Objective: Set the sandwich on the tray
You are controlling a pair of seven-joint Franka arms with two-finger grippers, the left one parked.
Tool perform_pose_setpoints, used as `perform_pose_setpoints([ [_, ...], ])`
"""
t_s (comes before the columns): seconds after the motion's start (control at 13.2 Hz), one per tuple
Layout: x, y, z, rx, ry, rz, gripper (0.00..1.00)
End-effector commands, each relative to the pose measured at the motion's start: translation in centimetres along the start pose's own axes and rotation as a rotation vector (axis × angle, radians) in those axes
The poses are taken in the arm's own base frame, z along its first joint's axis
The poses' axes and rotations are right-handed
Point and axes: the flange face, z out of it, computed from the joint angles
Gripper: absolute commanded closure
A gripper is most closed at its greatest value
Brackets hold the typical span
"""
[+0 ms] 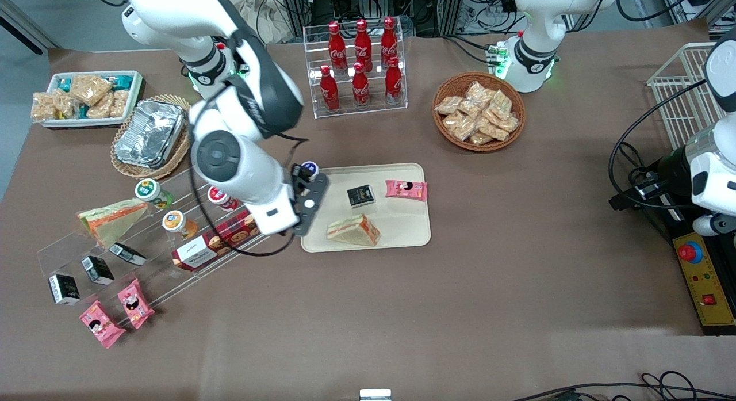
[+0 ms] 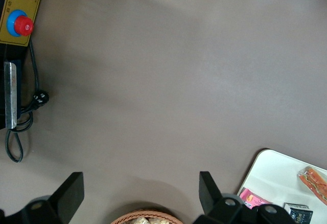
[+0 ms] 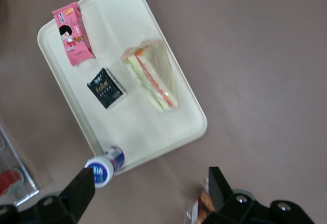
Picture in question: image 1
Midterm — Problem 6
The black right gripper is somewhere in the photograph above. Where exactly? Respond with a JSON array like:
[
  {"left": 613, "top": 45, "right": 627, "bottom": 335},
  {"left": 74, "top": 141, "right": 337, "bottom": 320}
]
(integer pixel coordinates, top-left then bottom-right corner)
[{"left": 289, "top": 164, "right": 330, "bottom": 237}]

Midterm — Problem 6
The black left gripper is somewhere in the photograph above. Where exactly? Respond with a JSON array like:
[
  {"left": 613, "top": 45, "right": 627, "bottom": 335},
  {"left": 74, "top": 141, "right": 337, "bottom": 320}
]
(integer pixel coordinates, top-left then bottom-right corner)
[{"left": 608, "top": 148, "right": 694, "bottom": 212}]

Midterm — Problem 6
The triangle sandwich orange filling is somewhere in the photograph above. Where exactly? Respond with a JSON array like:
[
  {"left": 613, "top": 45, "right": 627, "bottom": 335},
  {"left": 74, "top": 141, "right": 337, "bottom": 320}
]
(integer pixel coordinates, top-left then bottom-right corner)
[{"left": 326, "top": 213, "right": 382, "bottom": 248}]

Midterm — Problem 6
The beige plastic tray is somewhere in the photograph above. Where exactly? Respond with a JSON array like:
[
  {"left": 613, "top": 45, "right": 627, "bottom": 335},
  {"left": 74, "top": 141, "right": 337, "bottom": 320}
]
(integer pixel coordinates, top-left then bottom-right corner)
[{"left": 300, "top": 163, "right": 432, "bottom": 254}]

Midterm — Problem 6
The wrapped triangle sandwich pale bread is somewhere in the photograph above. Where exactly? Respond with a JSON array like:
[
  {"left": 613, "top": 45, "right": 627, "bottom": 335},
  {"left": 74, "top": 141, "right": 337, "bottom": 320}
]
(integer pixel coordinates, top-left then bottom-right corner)
[{"left": 77, "top": 198, "right": 149, "bottom": 247}]

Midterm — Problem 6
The white rectangular snack tray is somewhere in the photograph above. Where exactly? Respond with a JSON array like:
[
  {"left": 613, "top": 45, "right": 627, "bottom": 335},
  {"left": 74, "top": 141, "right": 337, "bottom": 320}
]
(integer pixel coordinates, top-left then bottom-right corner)
[{"left": 32, "top": 70, "right": 145, "bottom": 129}]

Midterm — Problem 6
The black snack packet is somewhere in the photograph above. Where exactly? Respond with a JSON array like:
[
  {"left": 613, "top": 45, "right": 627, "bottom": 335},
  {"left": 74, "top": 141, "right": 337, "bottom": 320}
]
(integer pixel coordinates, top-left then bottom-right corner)
[
  {"left": 347, "top": 184, "right": 376, "bottom": 209},
  {"left": 81, "top": 255, "right": 115, "bottom": 286},
  {"left": 109, "top": 242, "right": 147, "bottom": 267},
  {"left": 48, "top": 276, "right": 82, "bottom": 306}
]

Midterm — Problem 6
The red lid drink cup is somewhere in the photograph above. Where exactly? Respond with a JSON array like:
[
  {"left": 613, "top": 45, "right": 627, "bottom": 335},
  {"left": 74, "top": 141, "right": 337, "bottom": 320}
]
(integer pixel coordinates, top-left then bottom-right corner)
[{"left": 207, "top": 185, "right": 240, "bottom": 212}]

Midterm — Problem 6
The pink snack packet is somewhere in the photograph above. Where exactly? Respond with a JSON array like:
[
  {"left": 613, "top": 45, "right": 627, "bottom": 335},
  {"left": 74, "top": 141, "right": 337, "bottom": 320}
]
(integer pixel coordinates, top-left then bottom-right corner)
[
  {"left": 117, "top": 278, "right": 156, "bottom": 330},
  {"left": 385, "top": 180, "right": 428, "bottom": 202},
  {"left": 78, "top": 300, "right": 127, "bottom": 349}
]

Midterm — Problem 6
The red plaid cookie box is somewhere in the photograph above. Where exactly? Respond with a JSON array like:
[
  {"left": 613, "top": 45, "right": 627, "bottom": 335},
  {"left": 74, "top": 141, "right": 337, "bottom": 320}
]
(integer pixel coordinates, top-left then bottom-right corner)
[{"left": 171, "top": 209, "right": 265, "bottom": 273}]

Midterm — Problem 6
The yellow emergency stop box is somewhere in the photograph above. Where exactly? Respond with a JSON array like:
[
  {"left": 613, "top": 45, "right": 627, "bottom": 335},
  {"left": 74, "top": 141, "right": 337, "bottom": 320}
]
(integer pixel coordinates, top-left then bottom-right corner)
[{"left": 661, "top": 205, "right": 736, "bottom": 337}]

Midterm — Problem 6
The clear acrylic bottle rack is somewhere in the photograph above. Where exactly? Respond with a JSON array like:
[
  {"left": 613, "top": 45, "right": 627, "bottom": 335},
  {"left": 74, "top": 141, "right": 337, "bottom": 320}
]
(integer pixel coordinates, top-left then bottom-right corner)
[{"left": 302, "top": 17, "right": 408, "bottom": 120}]

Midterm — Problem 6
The red cola bottle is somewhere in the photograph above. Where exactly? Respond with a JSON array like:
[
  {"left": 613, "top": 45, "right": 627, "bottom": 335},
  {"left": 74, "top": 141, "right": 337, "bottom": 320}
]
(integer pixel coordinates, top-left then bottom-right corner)
[
  {"left": 328, "top": 21, "right": 348, "bottom": 75},
  {"left": 354, "top": 19, "right": 373, "bottom": 72},
  {"left": 380, "top": 17, "right": 398, "bottom": 68},
  {"left": 319, "top": 65, "right": 340, "bottom": 113},
  {"left": 384, "top": 56, "right": 404, "bottom": 106},
  {"left": 351, "top": 62, "right": 371, "bottom": 109}
]

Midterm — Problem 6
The orange lid drink cup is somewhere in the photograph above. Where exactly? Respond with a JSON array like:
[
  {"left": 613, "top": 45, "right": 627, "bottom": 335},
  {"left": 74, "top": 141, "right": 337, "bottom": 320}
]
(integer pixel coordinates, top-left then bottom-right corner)
[{"left": 162, "top": 210, "right": 198, "bottom": 240}]

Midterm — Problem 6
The clear acrylic stepped shelf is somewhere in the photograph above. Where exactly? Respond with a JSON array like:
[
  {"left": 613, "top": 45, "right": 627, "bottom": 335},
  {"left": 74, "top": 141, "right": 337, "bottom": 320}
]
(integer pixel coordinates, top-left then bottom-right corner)
[{"left": 36, "top": 153, "right": 271, "bottom": 328}]

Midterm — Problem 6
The green lid drink cup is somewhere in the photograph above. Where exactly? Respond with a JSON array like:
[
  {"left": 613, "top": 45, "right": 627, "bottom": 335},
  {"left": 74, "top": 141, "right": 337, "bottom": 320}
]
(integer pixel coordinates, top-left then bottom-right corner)
[{"left": 135, "top": 179, "right": 174, "bottom": 211}]

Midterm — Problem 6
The silver foil container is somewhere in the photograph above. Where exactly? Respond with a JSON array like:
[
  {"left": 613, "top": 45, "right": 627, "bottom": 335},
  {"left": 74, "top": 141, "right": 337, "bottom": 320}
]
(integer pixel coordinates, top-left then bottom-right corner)
[{"left": 113, "top": 98, "right": 186, "bottom": 169}]

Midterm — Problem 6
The round brown wicker basket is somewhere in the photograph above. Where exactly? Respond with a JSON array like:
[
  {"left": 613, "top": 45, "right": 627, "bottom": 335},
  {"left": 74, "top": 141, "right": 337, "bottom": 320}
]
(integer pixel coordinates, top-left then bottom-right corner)
[{"left": 432, "top": 72, "right": 526, "bottom": 153}]

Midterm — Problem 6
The oval light wicker basket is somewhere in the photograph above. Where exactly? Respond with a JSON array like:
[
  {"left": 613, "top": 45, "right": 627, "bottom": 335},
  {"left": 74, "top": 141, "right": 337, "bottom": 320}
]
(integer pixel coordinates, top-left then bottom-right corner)
[{"left": 110, "top": 94, "right": 196, "bottom": 181}]

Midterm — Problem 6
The crumpled beige paper bag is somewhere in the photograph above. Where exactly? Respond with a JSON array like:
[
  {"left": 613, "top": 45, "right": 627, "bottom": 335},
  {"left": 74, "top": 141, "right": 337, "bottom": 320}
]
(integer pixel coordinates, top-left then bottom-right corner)
[{"left": 233, "top": 0, "right": 292, "bottom": 45}]

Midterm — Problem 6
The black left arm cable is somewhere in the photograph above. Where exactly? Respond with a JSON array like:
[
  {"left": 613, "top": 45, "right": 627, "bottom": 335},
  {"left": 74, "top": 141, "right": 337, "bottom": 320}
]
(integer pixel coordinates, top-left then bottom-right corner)
[{"left": 608, "top": 78, "right": 716, "bottom": 213}]

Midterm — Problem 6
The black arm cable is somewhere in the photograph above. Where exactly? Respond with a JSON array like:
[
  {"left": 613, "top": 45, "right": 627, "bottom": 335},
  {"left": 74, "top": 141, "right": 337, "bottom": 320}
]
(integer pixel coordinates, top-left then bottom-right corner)
[
  {"left": 608, "top": 78, "right": 716, "bottom": 213},
  {"left": 189, "top": 82, "right": 311, "bottom": 258}
]

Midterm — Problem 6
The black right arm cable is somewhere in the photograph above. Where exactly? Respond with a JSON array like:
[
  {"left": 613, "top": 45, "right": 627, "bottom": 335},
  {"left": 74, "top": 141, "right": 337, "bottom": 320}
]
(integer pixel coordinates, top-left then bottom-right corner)
[{"left": 189, "top": 82, "right": 311, "bottom": 258}]

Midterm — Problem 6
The white wire basket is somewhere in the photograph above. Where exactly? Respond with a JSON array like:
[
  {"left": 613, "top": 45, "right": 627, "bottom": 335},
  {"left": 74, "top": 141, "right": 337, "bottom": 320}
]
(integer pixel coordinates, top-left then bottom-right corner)
[{"left": 646, "top": 41, "right": 720, "bottom": 152}]

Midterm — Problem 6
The black floor cable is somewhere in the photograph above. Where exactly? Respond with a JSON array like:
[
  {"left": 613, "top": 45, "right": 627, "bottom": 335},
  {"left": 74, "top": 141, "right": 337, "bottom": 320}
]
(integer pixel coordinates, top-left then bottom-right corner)
[{"left": 511, "top": 371, "right": 736, "bottom": 401}]

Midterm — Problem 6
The aluminium frame rack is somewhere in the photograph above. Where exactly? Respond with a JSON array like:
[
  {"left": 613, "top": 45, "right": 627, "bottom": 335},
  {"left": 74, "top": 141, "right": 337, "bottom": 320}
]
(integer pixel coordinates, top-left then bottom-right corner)
[{"left": 278, "top": 0, "right": 519, "bottom": 38}]

